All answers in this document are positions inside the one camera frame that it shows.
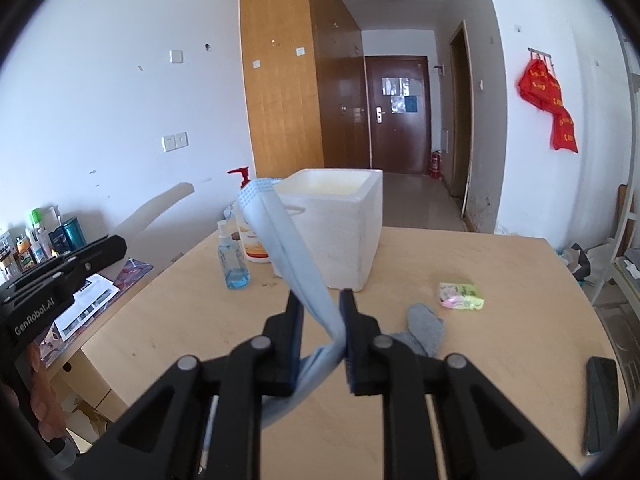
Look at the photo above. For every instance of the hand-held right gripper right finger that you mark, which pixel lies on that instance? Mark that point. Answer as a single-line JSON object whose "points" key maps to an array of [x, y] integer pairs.
{"points": [[350, 355]]}

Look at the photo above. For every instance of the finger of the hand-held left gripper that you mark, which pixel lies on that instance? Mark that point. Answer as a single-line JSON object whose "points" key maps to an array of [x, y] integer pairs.
{"points": [[50, 260], [95, 260]]}

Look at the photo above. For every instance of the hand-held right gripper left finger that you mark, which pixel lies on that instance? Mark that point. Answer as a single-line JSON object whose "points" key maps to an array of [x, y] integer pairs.
{"points": [[295, 350]]}

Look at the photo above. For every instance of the grey sock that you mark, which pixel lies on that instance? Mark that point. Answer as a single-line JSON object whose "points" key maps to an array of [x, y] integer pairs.
{"points": [[425, 330]]}

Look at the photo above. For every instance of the light blue face mask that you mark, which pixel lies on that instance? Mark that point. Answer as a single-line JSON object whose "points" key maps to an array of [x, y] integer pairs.
{"points": [[300, 265]]}

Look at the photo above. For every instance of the white foam box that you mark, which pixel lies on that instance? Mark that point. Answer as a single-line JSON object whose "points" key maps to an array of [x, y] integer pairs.
{"points": [[345, 240]]}

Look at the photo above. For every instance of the green pink tissue packet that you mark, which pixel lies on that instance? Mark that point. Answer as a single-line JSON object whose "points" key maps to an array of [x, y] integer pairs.
{"points": [[460, 296]]}

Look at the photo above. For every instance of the person's left hand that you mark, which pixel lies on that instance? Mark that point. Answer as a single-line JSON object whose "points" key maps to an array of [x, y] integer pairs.
{"points": [[45, 385]]}

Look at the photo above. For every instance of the cluster of small bottles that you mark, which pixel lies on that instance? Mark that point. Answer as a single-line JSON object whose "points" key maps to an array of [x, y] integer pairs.
{"points": [[30, 245]]}

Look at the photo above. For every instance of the teal cup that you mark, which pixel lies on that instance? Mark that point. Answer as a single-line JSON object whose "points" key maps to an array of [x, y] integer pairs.
{"points": [[74, 235]]}

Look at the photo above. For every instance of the printed paper leaflet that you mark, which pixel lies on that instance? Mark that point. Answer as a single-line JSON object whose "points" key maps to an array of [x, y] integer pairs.
{"points": [[90, 302]]}

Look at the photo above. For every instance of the small clear blue sanitizer bottle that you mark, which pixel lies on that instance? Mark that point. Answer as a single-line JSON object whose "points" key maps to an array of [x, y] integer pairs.
{"points": [[232, 272]]}

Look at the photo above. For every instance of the white pump bottle red pump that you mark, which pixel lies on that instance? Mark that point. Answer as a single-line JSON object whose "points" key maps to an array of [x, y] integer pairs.
{"points": [[252, 250]]}

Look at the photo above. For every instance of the red fire extinguisher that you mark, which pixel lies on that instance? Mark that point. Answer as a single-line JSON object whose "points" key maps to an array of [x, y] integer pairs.
{"points": [[436, 165]]}

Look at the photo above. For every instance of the dark brown entrance door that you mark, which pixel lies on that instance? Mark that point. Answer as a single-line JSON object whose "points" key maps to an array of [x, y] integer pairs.
{"points": [[400, 135]]}

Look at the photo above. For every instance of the black bag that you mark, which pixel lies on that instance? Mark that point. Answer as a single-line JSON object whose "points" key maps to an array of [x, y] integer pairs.
{"points": [[581, 260]]}

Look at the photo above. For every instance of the light wooden wardrobe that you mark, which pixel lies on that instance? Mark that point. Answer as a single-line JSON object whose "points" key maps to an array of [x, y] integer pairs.
{"points": [[280, 85]]}

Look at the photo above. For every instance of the black smartphone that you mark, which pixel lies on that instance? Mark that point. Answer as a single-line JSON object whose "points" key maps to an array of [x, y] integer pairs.
{"points": [[602, 400]]}

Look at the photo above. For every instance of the brown side door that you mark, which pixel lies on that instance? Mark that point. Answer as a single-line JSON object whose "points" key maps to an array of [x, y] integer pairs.
{"points": [[460, 110]]}

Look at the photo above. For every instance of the white metal bunk bed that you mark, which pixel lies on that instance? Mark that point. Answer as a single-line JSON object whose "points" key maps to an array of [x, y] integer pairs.
{"points": [[617, 245]]}

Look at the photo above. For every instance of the leaning wooden board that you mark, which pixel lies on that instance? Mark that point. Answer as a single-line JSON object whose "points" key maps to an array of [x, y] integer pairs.
{"points": [[623, 207]]}

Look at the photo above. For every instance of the red cloth bag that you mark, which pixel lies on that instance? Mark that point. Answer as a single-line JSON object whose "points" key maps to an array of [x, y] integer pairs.
{"points": [[565, 130], [531, 82], [554, 92]]}

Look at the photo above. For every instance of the white double wall socket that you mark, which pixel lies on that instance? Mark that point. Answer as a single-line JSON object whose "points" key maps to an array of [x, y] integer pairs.
{"points": [[175, 141]]}

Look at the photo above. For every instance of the white wall switch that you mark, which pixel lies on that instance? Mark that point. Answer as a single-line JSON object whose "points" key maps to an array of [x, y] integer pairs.
{"points": [[176, 56]]}

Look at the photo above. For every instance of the metal wall hook rack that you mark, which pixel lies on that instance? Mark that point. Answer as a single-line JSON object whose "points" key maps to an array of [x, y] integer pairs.
{"points": [[540, 52]]}

